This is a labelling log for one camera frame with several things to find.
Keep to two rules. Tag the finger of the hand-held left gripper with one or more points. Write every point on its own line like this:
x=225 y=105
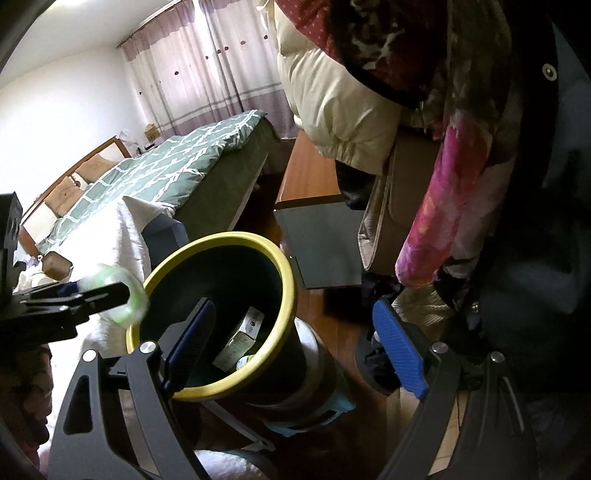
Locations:
x=68 y=288
x=101 y=297

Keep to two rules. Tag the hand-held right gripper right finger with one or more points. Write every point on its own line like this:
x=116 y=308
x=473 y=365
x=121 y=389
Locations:
x=397 y=350

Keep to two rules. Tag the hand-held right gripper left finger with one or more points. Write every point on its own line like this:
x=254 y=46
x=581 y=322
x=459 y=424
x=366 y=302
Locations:
x=194 y=341

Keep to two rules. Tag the small brown box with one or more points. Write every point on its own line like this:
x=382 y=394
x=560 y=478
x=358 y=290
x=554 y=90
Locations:
x=55 y=267

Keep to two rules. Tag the clear green plastic bottle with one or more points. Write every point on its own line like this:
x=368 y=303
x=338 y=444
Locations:
x=137 y=305

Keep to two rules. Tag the white floral printed box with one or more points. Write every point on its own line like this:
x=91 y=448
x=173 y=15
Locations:
x=240 y=339

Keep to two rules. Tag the white green paper cup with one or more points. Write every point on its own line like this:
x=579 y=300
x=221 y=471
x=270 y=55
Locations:
x=247 y=362

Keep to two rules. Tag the dark bin with yellow rim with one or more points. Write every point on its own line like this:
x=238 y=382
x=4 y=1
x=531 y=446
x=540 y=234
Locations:
x=221 y=286

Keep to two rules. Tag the black shoe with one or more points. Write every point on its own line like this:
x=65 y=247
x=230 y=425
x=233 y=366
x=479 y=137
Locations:
x=374 y=369

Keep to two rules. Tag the white dotted tablecloth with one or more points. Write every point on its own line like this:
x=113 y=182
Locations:
x=131 y=240

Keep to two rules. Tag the brown pillow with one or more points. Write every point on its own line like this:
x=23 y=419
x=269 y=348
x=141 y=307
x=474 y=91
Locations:
x=64 y=196
x=94 y=168

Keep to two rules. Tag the dark blue chair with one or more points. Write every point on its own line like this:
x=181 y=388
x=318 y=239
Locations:
x=161 y=235

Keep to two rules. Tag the beige bag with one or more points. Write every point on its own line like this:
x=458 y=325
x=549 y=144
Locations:
x=388 y=217

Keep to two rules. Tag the green checked quilt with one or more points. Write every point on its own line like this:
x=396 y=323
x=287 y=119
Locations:
x=161 y=161

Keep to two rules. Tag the wooden bed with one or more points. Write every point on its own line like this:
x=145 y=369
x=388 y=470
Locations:
x=221 y=184

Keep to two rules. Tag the pink floral garment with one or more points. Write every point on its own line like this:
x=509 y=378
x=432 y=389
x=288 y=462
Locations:
x=443 y=194

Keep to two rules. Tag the small cardboard box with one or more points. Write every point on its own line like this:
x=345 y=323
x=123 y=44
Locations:
x=152 y=132

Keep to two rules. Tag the wooden cabinet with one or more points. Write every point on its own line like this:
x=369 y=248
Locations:
x=309 y=170

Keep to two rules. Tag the pink beige curtain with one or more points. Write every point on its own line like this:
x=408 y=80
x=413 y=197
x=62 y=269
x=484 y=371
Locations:
x=249 y=60
x=166 y=69

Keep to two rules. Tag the dark grey coat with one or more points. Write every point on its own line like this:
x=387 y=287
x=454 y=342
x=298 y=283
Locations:
x=554 y=184

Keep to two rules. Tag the cream down jacket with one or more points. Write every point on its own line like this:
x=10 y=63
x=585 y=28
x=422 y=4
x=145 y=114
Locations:
x=332 y=92

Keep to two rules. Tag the brown patterned scarf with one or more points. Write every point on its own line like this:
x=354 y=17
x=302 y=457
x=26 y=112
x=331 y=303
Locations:
x=471 y=69

